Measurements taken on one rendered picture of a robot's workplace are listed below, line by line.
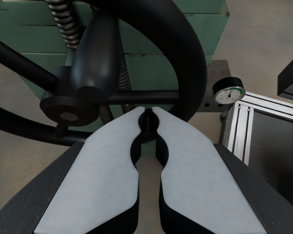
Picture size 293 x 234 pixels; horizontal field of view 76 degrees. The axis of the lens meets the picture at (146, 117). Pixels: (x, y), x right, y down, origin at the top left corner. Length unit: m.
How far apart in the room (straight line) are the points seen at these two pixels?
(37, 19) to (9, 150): 1.05
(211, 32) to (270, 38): 1.51
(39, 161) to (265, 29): 1.89
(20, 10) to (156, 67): 0.26
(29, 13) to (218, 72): 0.42
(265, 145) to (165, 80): 0.64
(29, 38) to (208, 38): 0.33
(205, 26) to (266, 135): 0.73
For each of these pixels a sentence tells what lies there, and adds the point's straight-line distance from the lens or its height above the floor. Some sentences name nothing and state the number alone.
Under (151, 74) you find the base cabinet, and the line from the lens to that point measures 0.45.
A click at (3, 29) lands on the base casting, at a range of 0.45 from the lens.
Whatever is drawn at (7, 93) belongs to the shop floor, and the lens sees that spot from 1.49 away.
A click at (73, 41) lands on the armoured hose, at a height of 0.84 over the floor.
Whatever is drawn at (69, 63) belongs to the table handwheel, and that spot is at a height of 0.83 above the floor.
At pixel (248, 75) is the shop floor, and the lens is 1.50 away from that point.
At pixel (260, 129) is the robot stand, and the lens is 1.01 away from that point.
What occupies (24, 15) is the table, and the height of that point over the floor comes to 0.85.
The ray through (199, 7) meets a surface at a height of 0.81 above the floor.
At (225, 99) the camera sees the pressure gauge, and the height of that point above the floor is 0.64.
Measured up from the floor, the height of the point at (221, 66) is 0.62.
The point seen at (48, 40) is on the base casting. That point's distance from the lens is 0.43.
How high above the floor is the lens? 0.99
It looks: 61 degrees down
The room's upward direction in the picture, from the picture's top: 2 degrees clockwise
